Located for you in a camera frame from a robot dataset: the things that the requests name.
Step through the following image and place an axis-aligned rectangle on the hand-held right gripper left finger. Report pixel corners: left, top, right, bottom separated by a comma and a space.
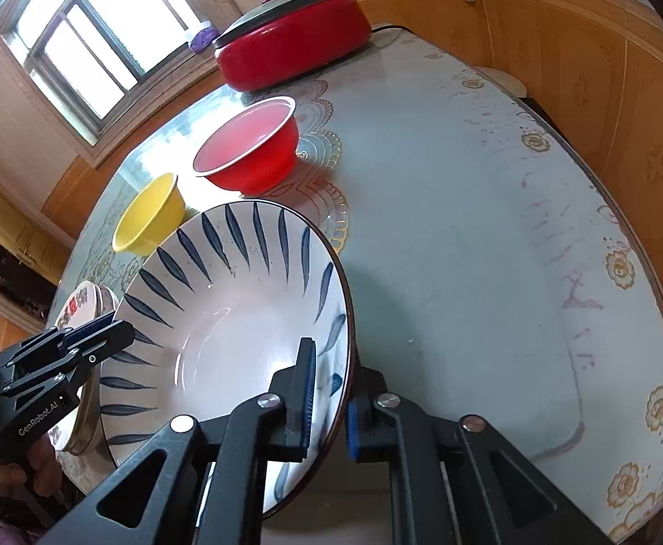
39, 337, 317, 545

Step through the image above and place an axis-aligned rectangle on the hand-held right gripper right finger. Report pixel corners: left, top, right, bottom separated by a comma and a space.
346, 366, 610, 545

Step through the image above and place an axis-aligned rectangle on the purple tissue box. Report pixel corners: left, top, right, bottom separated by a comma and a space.
188, 20, 220, 55

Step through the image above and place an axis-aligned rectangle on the red plastic bowl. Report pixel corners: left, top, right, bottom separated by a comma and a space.
192, 96, 300, 193

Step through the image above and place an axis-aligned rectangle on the yellow plastic bowl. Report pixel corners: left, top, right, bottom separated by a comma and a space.
112, 173, 186, 256

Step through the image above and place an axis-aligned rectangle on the window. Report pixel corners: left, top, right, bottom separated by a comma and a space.
0, 0, 242, 151

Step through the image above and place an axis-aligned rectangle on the person's left hand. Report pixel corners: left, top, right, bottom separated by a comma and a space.
0, 438, 64, 517

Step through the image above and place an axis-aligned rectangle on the red electric cooking pot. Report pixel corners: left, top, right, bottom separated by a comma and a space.
213, 0, 373, 92

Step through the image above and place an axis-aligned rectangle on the yellow wooden panel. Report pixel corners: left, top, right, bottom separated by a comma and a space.
0, 148, 77, 273

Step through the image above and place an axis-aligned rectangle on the grey pot lid red knob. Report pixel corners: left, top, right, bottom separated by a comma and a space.
213, 0, 346, 49

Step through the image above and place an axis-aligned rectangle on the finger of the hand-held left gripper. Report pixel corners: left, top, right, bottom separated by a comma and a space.
2, 355, 91, 401
0, 317, 136, 378

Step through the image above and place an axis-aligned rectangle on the blue striped ceramic bowl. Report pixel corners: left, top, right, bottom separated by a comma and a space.
99, 200, 358, 517

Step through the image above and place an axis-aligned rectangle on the scalloped red print plate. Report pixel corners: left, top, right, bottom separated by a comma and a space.
48, 377, 97, 449

